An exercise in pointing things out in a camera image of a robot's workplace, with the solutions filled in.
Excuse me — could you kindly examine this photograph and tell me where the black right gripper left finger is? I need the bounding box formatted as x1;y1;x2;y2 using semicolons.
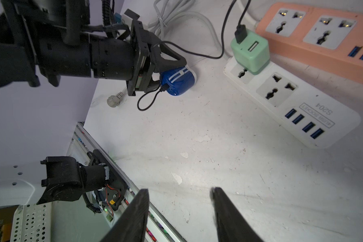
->
101;189;150;242

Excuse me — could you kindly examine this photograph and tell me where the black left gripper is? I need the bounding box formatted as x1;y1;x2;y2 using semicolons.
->
90;20;187;96

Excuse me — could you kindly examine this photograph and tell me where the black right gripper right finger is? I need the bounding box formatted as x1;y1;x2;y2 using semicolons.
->
211;187;262;242

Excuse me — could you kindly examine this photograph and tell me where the blue electric shaver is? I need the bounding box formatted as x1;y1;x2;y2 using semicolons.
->
160;66;197;96

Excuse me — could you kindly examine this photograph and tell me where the black usb cable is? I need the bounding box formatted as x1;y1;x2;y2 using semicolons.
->
137;0;252;112

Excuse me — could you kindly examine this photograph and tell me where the green usb charger adapter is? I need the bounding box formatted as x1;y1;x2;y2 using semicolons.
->
231;28;270;75

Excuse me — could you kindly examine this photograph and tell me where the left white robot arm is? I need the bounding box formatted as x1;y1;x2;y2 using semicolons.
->
0;1;187;96

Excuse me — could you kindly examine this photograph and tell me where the white power strip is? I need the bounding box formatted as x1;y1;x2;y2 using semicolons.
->
223;57;361;149

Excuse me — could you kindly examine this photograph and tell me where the orange power strip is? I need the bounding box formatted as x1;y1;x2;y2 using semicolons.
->
256;2;363;84

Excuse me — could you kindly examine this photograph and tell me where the grey coiled power cable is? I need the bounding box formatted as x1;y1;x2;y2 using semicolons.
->
106;0;231;108

